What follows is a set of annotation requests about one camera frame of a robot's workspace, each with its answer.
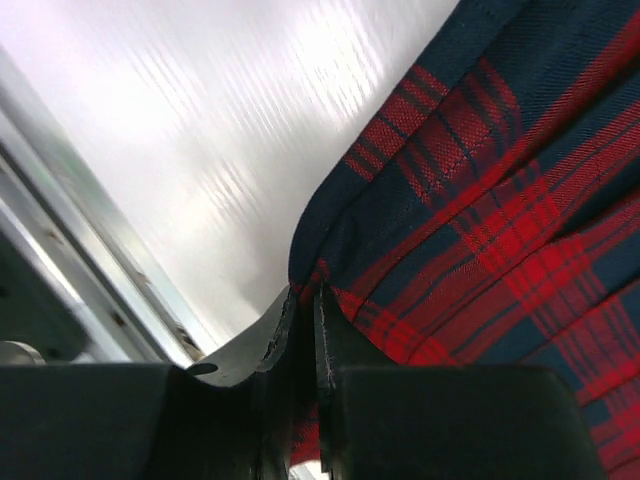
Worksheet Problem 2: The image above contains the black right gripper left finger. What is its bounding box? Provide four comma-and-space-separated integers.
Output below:
1, 291, 297, 479

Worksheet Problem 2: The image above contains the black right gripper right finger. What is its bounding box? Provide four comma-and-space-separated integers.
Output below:
313, 287, 605, 479

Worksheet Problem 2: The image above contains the red black plaid skirt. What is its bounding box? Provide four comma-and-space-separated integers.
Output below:
288, 1, 639, 479

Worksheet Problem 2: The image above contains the aluminium table rail frame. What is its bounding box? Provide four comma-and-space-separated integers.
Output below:
1, 54, 220, 366

